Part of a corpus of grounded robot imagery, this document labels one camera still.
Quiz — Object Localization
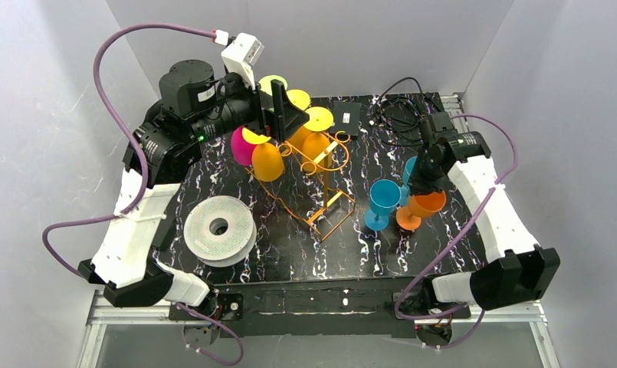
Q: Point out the orange wine glass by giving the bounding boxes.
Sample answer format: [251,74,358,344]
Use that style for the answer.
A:
[395,192,447,231]

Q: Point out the yellow-orange wine glass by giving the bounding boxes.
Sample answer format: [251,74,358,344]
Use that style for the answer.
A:
[300,107,333,173]
[287,89,312,151]
[242,128,284,182]

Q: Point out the green wine glass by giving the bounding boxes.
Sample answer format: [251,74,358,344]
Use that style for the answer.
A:
[258,74,289,110]

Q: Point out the yellow-orange wine glass back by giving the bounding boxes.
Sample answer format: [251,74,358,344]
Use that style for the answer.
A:
[287,89,312,151]

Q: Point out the black cable bundle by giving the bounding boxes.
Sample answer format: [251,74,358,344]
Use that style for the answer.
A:
[369,77,446,148]

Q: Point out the purple cable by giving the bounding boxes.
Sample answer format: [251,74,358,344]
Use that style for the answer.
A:
[393,112,520,350]
[41,22,245,366]

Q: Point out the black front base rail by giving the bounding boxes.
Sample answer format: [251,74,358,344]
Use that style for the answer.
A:
[168,276,471,339]

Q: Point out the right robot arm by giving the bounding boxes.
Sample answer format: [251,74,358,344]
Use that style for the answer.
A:
[396,112,560,312]

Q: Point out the teal wine glass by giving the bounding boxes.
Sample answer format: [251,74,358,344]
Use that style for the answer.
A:
[399,156,418,206]

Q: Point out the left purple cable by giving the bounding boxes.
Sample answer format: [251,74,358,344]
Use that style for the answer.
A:
[41,22,245,366]

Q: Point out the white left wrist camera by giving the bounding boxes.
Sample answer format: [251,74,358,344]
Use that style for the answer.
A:
[214,29,264,90]

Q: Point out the magenta wine glass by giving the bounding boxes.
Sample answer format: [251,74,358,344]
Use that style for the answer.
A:
[230,126,257,166]

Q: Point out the white perforated filament spool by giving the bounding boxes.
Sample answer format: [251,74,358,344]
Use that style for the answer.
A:
[183,195,257,268]

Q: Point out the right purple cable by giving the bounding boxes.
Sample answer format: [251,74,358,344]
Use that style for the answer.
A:
[393,112,520,350]

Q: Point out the black power adapter box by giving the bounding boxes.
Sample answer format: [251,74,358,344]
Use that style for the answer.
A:
[329,100,362,140]

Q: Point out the blue wine glass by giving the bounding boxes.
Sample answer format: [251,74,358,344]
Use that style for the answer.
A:
[364,179,401,232]

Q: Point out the gold wire glass rack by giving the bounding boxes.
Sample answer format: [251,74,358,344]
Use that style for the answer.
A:
[246,128,356,240]

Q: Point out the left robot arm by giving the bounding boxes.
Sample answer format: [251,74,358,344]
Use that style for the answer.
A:
[77,60,310,307]

